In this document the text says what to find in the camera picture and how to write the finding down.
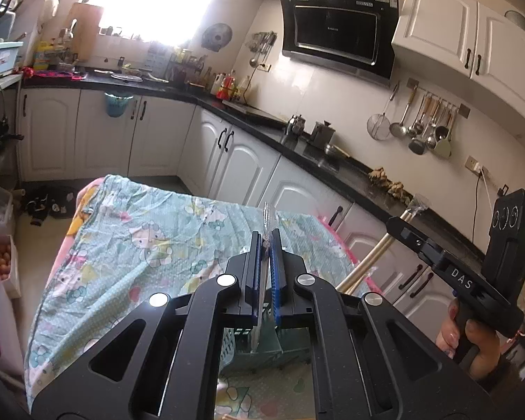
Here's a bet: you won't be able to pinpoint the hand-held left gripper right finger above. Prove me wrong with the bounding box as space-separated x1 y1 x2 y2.
269 229 503 420

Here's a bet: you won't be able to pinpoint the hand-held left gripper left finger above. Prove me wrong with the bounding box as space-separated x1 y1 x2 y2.
28 231 265 420

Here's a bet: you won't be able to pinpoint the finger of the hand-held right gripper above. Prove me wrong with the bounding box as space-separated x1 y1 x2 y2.
385 216 447 267

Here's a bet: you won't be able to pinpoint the beige chopstick pair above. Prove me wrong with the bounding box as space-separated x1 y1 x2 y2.
334 197 429 294

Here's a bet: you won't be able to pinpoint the clear-wrapped chopstick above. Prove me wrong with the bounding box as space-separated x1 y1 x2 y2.
253 201 275 353

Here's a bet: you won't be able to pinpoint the green plastic utensil basket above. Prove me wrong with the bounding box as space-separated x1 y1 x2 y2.
221 326 313 375

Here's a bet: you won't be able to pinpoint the row of hanging cooking utensils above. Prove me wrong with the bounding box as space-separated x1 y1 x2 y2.
366 83 460 159

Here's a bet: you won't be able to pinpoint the person's right hand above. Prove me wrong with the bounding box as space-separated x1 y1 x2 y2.
436 302 501 381

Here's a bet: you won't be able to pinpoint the ginger roots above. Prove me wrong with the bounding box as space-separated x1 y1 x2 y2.
369 166 414 204

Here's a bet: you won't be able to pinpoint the black kitchen countertop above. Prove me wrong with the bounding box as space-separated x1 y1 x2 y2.
22 68 486 259

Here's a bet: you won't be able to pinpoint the printed cartoon tablecloth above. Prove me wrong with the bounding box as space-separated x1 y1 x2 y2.
24 174 355 420

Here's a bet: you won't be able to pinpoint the steel lidded container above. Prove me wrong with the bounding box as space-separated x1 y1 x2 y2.
310 120 335 148

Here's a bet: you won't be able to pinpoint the white lower kitchen cabinets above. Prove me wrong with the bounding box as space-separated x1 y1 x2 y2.
16 87 486 316

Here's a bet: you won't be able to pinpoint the white kitchen cabinets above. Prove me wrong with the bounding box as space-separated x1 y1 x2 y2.
391 0 525 132
16 87 486 316

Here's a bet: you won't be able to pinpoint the group of condiment bottles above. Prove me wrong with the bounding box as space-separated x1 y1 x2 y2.
203 68 252 105

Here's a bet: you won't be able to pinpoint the white upper kitchen cabinets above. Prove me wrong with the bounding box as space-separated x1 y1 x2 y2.
391 0 525 132

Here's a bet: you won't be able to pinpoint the countertop storage rack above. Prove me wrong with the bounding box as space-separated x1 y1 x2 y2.
170 48 206 84

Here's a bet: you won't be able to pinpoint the blue hanging waste bin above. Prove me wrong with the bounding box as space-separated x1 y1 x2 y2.
104 92 134 118

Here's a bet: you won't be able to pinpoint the black shoes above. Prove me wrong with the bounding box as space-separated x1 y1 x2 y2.
24 186 77 227

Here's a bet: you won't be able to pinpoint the black range hood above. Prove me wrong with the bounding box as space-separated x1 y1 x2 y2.
278 0 399 87

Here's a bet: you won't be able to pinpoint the hanging small tool rack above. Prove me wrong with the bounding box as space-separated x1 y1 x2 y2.
247 31 277 68

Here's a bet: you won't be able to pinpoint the small drawer organizer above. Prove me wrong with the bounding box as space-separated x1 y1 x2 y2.
146 48 171 71

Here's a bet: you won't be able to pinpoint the red cloth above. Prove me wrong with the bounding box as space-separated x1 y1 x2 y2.
24 66 87 80

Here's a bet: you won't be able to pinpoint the bright kitchen window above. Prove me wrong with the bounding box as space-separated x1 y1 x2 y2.
81 0 228 49

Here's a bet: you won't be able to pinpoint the light blue plastic box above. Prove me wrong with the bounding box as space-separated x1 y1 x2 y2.
0 41 24 79

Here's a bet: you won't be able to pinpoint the black power cable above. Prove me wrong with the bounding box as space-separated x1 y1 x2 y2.
473 170 485 248

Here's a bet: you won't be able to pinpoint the wall power socket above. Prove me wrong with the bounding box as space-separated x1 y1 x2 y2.
464 156 489 179

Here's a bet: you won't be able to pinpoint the wall utensil rail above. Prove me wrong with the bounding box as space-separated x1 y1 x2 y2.
406 78 472 119

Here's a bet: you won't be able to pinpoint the small wall fan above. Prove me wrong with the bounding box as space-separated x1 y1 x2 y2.
201 23 233 51

